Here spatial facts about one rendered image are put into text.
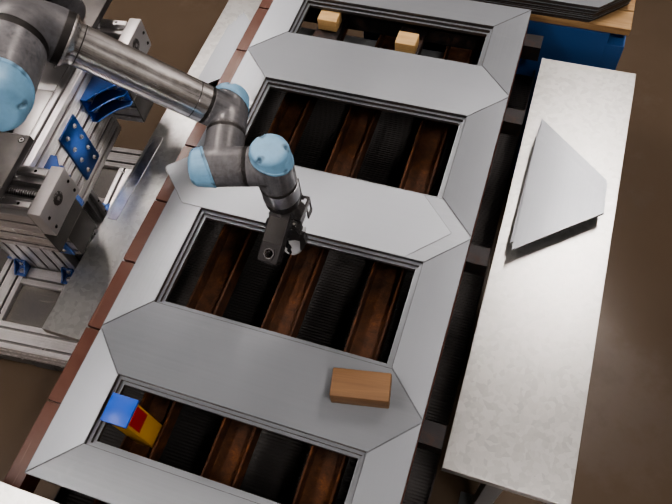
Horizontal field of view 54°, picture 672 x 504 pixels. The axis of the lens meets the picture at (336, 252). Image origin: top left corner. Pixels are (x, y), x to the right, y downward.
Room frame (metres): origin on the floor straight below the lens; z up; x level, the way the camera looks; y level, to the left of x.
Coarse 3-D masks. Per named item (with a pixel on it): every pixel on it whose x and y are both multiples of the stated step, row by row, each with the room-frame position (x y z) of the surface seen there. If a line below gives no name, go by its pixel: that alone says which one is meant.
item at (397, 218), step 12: (396, 192) 0.91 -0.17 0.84; (408, 192) 0.90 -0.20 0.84; (396, 204) 0.87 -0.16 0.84; (408, 204) 0.87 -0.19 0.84; (384, 216) 0.84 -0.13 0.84; (396, 216) 0.84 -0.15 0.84; (408, 216) 0.83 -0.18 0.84; (384, 228) 0.81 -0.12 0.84; (396, 228) 0.81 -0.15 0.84; (408, 228) 0.80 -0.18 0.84; (372, 240) 0.78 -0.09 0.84; (384, 240) 0.78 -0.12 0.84; (396, 240) 0.77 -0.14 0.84; (396, 252) 0.74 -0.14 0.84
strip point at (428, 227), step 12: (420, 204) 0.86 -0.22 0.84; (420, 216) 0.83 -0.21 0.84; (432, 216) 0.82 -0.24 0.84; (420, 228) 0.80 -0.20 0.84; (432, 228) 0.79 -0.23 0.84; (444, 228) 0.79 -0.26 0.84; (408, 240) 0.77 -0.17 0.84; (420, 240) 0.76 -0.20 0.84; (432, 240) 0.76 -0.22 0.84; (408, 252) 0.74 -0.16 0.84
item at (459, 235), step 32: (320, 0) 1.64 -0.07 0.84; (480, 32) 1.41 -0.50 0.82; (480, 64) 1.29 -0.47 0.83; (256, 96) 1.29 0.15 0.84; (320, 96) 1.27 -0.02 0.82; (352, 96) 1.24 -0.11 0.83; (448, 160) 0.99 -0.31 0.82; (256, 224) 0.88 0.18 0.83; (448, 224) 0.80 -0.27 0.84; (384, 256) 0.74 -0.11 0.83; (416, 256) 0.73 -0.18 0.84; (224, 320) 0.64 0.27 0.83; (128, 384) 0.53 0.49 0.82; (224, 416) 0.43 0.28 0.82; (352, 448) 0.32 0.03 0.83; (192, 480) 0.31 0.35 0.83; (352, 480) 0.26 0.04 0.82
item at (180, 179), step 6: (180, 162) 1.10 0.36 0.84; (186, 162) 1.10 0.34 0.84; (180, 168) 1.08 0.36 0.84; (186, 168) 1.08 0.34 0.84; (174, 174) 1.07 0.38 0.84; (180, 174) 1.06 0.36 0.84; (186, 174) 1.06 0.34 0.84; (174, 180) 1.05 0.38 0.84; (180, 180) 1.04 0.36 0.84; (186, 180) 1.04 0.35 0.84; (174, 186) 1.03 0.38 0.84; (180, 186) 1.03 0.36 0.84; (186, 186) 1.02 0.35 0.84; (180, 192) 1.01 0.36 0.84; (186, 192) 1.00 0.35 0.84; (180, 198) 0.99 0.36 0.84
